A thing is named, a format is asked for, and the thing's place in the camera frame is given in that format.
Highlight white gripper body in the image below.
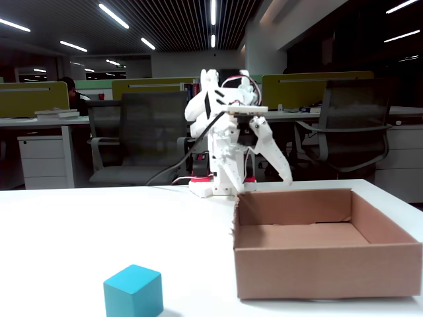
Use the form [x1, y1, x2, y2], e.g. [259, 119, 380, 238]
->
[208, 113, 262, 159]

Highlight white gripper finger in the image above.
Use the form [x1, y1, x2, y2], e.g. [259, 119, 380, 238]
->
[249, 116, 293, 186]
[213, 154, 247, 195]

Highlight blue cube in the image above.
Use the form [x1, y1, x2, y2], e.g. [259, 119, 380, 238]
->
[102, 264, 165, 317]

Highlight white red robot base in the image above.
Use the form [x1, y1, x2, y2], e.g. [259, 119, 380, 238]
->
[187, 151, 258, 199]

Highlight brown cardboard box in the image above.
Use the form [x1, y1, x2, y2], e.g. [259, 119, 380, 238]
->
[229, 188, 423, 300]

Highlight row of upright books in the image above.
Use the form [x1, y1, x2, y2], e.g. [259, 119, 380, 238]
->
[180, 82, 202, 102]

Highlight olive desk partition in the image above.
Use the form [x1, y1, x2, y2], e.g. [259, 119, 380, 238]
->
[0, 81, 71, 118]
[260, 70, 375, 110]
[111, 77, 200, 102]

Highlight grey mesh office chair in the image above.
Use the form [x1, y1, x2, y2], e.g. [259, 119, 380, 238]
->
[293, 79, 395, 183]
[87, 91, 196, 186]

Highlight white drawer cabinet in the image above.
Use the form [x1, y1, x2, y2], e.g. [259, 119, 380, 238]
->
[17, 135, 69, 191]
[374, 125, 423, 204]

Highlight white office desk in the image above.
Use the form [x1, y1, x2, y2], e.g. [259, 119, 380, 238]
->
[0, 115, 196, 190]
[263, 106, 423, 122]

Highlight seated person dark hair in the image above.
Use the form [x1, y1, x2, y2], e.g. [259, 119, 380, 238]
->
[58, 76, 92, 117]

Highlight stack of books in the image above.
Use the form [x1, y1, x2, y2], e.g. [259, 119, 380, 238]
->
[34, 108, 81, 120]

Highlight black camera cable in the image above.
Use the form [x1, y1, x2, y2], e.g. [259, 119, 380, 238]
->
[145, 111, 227, 186]

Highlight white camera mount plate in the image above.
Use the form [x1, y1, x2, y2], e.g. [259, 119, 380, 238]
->
[227, 104, 269, 117]

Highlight red white servo wire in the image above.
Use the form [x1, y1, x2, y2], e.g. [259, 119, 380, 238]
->
[221, 75, 262, 104]

